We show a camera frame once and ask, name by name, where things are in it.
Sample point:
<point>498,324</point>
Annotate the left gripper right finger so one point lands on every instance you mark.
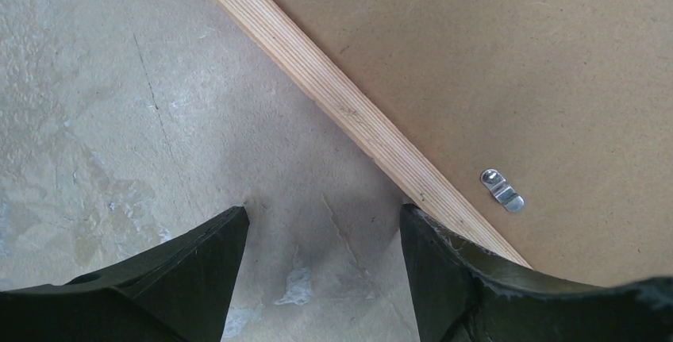
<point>463,292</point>

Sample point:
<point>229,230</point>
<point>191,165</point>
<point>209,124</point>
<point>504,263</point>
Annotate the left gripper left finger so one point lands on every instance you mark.
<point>179,290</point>

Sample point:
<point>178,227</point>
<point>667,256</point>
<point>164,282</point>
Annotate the pink picture frame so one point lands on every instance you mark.
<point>339,97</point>

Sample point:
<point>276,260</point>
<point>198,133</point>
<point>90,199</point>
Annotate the brown cardboard backing board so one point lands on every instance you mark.
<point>571,100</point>

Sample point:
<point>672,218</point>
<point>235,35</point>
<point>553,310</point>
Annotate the metal turn clip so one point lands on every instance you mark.
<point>502,191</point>

